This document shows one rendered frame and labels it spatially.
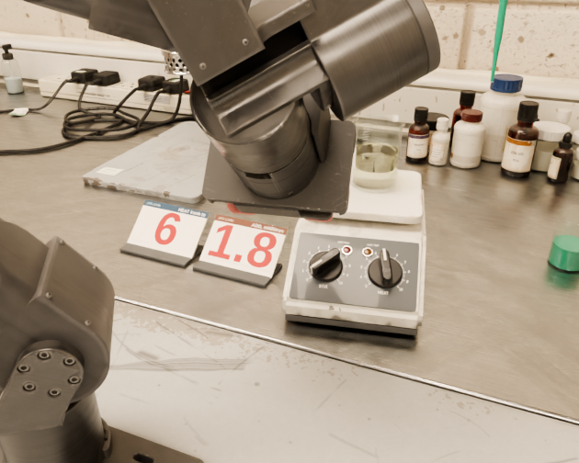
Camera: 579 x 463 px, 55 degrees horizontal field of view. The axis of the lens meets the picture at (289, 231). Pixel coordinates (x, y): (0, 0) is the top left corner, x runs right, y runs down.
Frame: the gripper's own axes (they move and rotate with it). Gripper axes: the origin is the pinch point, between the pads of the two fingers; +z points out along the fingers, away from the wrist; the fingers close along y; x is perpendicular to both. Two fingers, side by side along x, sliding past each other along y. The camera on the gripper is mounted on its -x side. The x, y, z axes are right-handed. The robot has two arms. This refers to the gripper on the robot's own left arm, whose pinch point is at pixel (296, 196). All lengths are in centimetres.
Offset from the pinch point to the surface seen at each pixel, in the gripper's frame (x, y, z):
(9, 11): -55, 85, 60
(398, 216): -1.1, -8.8, 8.2
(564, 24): -44, -33, 41
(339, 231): 0.8, -3.2, 9.0
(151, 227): 1.2, 19.8, 15.9
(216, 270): 5.7, 10.0, 13.0
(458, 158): -19.2, -17.6, 40.4
